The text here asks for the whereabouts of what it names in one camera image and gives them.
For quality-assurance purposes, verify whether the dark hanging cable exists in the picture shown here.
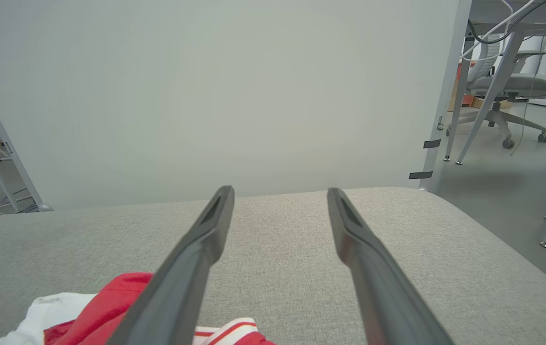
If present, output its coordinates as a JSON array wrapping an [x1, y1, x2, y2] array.
[[468, 0, 546, 45]]

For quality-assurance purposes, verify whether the white partition panel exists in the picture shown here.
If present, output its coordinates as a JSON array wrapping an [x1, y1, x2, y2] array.
[[0, 0, 472, 212]]

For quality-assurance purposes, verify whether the white hanging cable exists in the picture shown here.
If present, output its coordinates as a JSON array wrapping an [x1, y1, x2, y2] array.
[[460, 0, 537, 62]]

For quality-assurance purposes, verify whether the grey office chair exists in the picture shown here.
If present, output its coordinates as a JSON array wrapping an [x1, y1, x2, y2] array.
[[447, 36, 546, 150]]

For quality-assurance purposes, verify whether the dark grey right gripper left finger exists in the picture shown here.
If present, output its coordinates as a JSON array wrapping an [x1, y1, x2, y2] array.
[[107, 185, 235, 345]]

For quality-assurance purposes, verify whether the red box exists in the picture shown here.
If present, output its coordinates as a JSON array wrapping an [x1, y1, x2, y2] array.
[[455, 62, 476, 108]]

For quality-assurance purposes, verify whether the red and white garment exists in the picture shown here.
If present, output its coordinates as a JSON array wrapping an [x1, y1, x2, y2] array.
[[0, 272, 276, 345]]

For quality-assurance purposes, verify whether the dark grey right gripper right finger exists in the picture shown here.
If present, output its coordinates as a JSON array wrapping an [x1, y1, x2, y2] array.
[[327, 187, 455, 345]]

